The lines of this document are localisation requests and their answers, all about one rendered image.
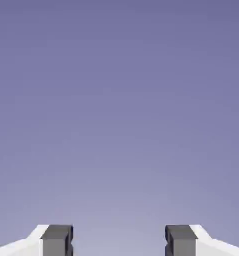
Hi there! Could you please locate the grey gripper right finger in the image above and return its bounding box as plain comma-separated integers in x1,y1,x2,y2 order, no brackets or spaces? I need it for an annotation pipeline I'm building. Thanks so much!
164,224,239,256

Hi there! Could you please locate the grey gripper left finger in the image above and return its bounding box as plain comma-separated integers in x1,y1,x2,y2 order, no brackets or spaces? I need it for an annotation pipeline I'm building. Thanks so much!
0,224,75,256

